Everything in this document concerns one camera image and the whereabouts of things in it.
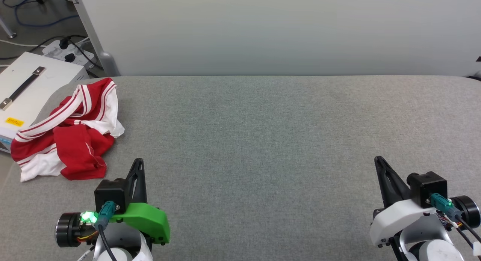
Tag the black power plug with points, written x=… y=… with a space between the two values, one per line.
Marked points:
x=70 y=57
x=64 y=44

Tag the grey metal stand leg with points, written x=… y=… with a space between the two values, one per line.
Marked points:
x=8 y=30

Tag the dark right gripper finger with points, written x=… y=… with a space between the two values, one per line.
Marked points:
x=384 y=189
x=398 y=189

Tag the white power strip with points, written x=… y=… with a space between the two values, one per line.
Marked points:
x=56 y=52

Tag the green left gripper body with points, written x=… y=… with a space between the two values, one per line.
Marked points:
x=146 y=219

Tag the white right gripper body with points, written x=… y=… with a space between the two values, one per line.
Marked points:
x=398 y=218

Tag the yellow warning sticker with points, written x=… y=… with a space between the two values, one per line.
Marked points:
x=14 y=121

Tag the red white basketball jersey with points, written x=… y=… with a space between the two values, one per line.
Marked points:
x=75 y=144

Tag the white paper label band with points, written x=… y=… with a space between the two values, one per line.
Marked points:
x=144 y=251

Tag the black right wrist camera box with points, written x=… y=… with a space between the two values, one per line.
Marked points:
x=428 y=186

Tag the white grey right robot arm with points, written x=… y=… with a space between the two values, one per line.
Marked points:
x=439 y=250

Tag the white equipment box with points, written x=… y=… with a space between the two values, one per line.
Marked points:
x=41 y=88

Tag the white partition panel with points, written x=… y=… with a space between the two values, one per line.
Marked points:
x=282 y=28

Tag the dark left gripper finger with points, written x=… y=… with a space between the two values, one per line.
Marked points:
x=130 y=186
x=142 y=189

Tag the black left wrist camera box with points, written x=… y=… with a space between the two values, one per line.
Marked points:
x=111 y=193

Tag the grey partition foot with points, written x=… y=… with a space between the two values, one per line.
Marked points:
x=109 y=65

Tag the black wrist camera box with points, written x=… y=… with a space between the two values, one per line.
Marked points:
x=428 y=186
x=111 y=193

